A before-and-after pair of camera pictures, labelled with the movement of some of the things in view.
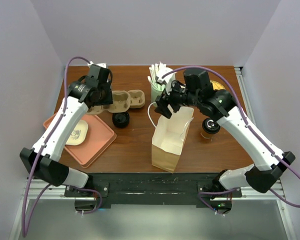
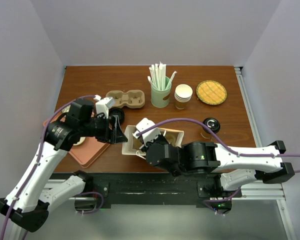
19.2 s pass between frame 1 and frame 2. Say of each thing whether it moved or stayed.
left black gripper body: moved
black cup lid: stayed
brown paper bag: moved
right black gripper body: moved
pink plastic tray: stayed
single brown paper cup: stayed
